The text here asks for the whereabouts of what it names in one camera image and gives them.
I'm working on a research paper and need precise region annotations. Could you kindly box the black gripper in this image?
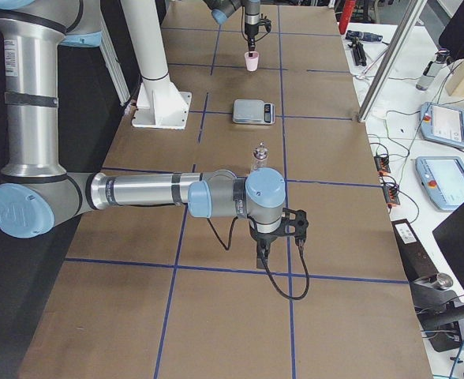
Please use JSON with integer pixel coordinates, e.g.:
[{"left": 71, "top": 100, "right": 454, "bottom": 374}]
[
  {"left": 249, "top": 223, "right": 286, "bottom": 269},
  {"left": 244, "top": 23, "right": 259, "bottom": 56}
]

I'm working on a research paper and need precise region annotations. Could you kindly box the clear glass sauce bottle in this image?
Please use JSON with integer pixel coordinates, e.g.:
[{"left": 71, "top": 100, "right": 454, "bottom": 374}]
[{"left": 251, "top": 141, "right": 268, "bottom": 172}]

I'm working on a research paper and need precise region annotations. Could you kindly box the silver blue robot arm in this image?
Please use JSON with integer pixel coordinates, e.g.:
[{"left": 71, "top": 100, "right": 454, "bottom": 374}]
[
  {"left": 204, "top": 0, "right": 260, "bottom": 58},
  {"left": 0, "top": 33, "right": 202, "bottom": 271}
]

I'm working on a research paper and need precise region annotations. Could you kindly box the silver digital kitchen scale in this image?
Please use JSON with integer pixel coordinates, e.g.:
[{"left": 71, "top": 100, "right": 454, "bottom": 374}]
[{"left": 233, "top": 99, "right": 275, "bottom": 125}]

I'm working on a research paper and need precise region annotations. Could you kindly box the red cylinder bottle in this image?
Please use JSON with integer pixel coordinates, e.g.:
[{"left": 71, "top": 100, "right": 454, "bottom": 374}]
[{"left": 339, "top": 0, "right": 356, "bottom": 35}]

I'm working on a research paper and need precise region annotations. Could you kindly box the black folded tripod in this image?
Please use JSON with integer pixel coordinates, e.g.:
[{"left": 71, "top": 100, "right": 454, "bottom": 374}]
[{"left": 348, "top": 37, "right": 367, "bottom": 66}]

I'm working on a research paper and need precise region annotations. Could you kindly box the orange black connector block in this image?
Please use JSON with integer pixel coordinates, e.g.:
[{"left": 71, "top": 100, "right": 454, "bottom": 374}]
[
  {"left": 374, "top": 155, "right": 391, "bottom": 176},
  {"left": 382, "top": 182, "right": 400, "bottom": 208}
]

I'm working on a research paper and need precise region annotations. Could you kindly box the grey water bottle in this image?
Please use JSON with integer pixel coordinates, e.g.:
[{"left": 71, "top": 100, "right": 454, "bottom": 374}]
[{"left": 415, "top": 48, "right": 450, "bottom": 91}]

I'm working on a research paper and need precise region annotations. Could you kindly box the near blue teach pendant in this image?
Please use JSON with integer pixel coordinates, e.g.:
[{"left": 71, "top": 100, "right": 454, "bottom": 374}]
[{"left": 415, "top": 156, "right": 464, "bottom": 212}]

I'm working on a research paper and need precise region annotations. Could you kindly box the blue teach pendant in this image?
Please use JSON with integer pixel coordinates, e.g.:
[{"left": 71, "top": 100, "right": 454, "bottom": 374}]
[
  {"left": 415, "top": 156, "right": 464, "bottom": 212},
  {"left": 421, "top": 102, "right": 464, "bottom": 149}
]

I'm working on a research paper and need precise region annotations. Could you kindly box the far blue teach pendant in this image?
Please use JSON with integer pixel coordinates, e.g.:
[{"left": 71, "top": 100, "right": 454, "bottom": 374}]
[{"left": 421, "top": 102, "right": 464, "bottom": 149}]

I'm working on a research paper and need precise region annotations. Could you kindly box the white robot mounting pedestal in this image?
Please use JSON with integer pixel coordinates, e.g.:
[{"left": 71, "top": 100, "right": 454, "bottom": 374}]
[{"left": 122, "top": 0, "right": 192, "bottom": 129}]

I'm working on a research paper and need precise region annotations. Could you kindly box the aluminium frame post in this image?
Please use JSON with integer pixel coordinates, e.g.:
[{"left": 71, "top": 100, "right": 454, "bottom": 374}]
[{"left": 357, "top": 0, "right": 427, "bottom": 122}]

